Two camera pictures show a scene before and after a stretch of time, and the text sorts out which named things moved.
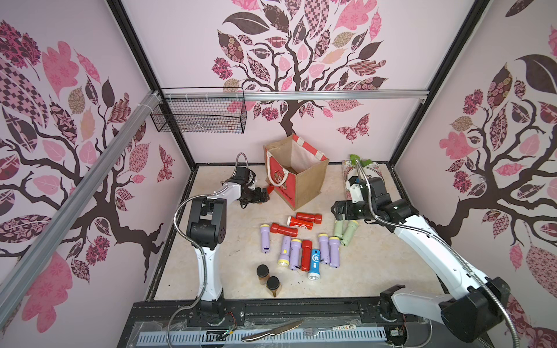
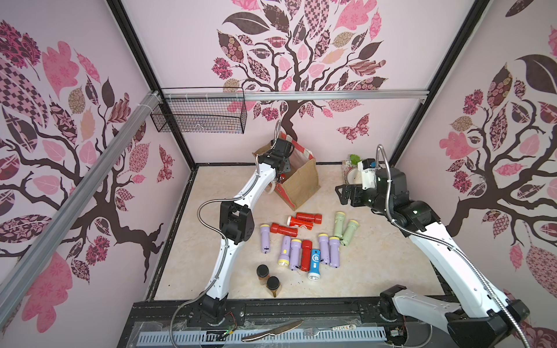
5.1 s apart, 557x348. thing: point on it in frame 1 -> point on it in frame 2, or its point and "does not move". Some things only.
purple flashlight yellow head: (283, 260) does not move
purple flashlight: (265, 238) does not move
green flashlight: (349, 232) does not move
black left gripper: (257, 199) -> (286, 165)
